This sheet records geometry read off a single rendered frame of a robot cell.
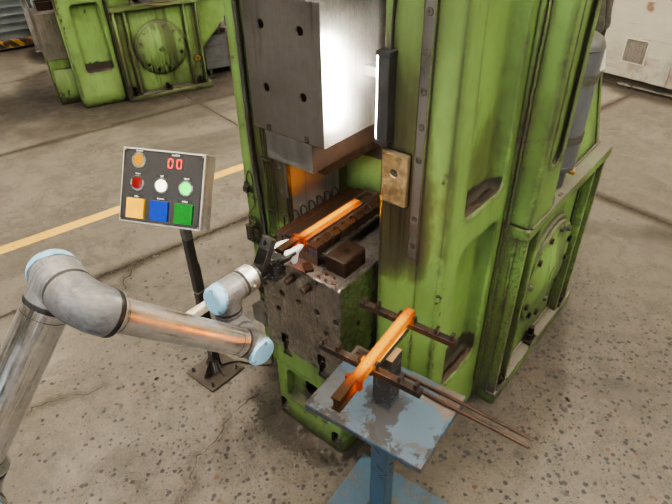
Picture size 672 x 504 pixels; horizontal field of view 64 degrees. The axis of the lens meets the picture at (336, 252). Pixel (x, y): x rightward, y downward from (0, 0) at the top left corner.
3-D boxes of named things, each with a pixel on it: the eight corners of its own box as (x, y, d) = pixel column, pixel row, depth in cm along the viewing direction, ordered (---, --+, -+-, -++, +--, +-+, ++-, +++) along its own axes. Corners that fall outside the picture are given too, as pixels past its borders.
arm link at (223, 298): (203, 310, 168) (198, 285, 162) (233, 289, 176) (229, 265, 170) (223, 322, 163) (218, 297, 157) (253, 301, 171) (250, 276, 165)
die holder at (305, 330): (341, 383, 201) (339, 291, 175) (269, 338, 221) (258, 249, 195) (422, 305, 236) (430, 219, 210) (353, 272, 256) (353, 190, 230)
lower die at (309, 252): (317, 266, 187) (316, 246, 182) (276, 245, 197) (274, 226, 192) (388, 215, 213) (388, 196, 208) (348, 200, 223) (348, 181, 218)
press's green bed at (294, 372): (342, 457, 229) (341, 382, 202) (279, 411, 249) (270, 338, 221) (414, 378, 263) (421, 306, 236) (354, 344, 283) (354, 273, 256)
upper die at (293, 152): (313, 174, 166) (311, 145, 161) (267, 156, 177) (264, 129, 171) (391, 130, 192) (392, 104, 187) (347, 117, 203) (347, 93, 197)
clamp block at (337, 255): (345, 279, 180) (344, 264, 177) (325, 270, 185) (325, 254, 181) (366, 262, 188) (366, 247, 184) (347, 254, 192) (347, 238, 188)
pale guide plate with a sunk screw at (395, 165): (404, 208, 165) (407, 157, 155) (380, 199, 169) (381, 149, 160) (408, 205, 166) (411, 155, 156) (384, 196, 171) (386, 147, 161)
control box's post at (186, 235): (215, 375, 268) (173, 181, 205) (210, 371, 270) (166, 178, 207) (221, 370, 270) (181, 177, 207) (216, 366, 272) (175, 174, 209)
